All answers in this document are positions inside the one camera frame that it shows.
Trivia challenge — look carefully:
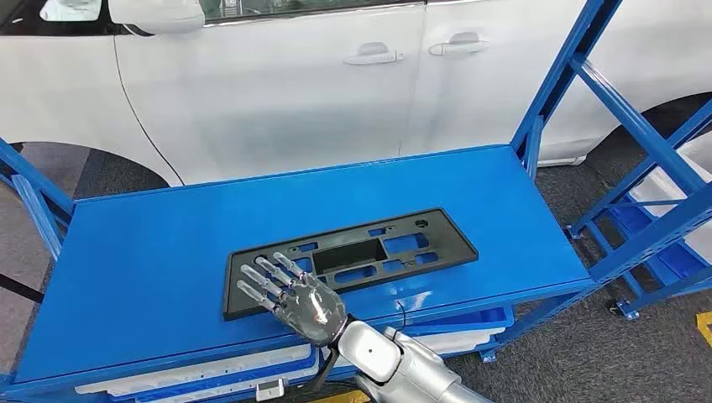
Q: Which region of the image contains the black barrier belt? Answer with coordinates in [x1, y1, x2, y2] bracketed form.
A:
[0, 272, 45, 305]

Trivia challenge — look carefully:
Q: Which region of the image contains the yellow floor tape square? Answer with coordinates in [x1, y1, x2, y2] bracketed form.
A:
[696, 311, 712, 349]
[311, 389, 373, 403]

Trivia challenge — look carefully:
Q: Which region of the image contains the translucent white plastic bin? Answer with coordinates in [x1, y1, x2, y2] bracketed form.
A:
[75, 343, 312, 397]

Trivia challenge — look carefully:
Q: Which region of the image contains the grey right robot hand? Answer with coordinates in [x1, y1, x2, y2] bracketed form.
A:
[236, 251, 349, 348]

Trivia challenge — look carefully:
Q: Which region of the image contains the black plastic plate bracket part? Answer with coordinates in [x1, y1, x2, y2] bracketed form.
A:
[222, 207, 479, 322]

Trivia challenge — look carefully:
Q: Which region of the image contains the white car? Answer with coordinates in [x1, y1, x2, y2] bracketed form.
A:
[0, 0, 712, 187]

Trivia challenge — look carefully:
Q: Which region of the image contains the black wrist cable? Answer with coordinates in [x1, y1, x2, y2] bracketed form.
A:
[311, 300, 408, 394]

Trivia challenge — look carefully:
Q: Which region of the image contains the large white plastic bin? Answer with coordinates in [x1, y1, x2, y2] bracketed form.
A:
[628, 130, 712, 263]

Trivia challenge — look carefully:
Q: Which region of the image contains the large blue metal shelf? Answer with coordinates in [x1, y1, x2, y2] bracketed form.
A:
[0, 0, 712, 403]

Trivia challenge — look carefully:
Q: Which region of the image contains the blue wheeled metal rack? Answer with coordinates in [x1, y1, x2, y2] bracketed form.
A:
[566, 100, 712, 322]

